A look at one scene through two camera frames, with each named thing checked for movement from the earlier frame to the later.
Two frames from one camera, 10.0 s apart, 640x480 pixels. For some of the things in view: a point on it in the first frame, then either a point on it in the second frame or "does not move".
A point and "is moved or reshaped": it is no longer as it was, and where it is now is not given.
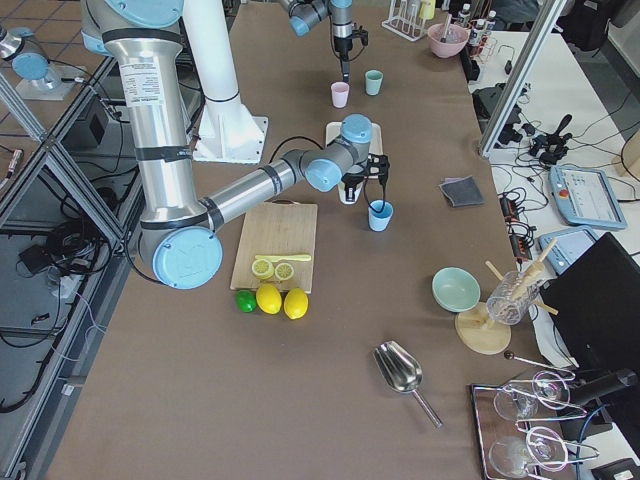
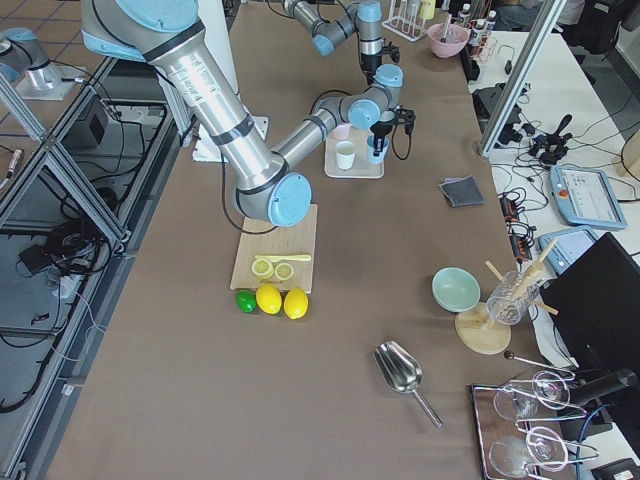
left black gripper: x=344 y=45 -> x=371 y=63
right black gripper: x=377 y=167 -> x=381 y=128
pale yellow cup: x=342 y=192 is moved or reshaped
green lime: x=246 y=300 does not move
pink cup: x=340 y=91 is moved or reshaped
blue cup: x=380 y=221 is moved or reshaped
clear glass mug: x=511 y=296 does not move
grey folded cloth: x=462 y=191 does not move
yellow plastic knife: x=277 y=258 does not move
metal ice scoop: x=401 y=371 does not move
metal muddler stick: x=443 y=40 does not move
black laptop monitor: x=594 y=304 does not move
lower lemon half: x=284 y=271 does not move
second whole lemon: x=269 y=299 does not move
